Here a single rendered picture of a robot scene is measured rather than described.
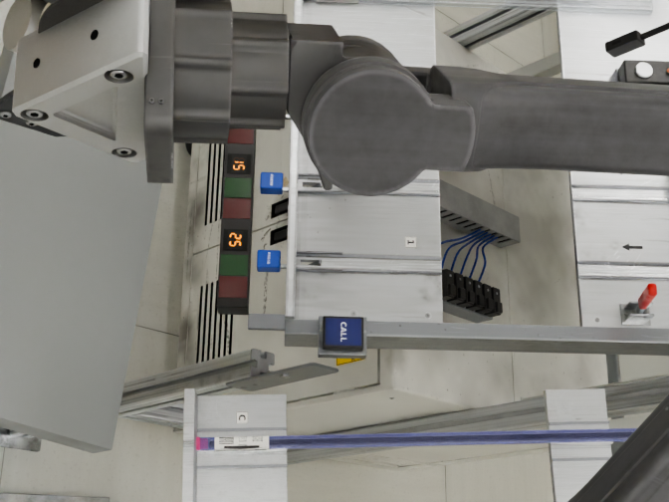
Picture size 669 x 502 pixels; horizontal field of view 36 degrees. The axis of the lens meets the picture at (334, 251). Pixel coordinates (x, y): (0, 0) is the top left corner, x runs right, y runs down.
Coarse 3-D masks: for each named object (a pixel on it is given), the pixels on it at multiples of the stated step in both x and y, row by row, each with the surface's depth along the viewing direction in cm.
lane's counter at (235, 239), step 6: (228, 234) 133; (234, 234) 133; (240, 234) 133; (246, 234) 133; (228, 240) 133; (234, 240) 133; (240, 240) 133; (246, 240) 133; (228, 246) 133; (234, 246) 133; (240, 246) 133; (246, 246) 133
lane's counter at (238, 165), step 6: (228, 156) 137; (234, 156) 137; (240, 156) 137; (246, 156) 137; (228, 162) 137; (234, 162) 137; (240, 162) 137; (246, 162) 137; (228, 168) 137; (234, 168) 137; (240, 168) 137; (246, 168) 137
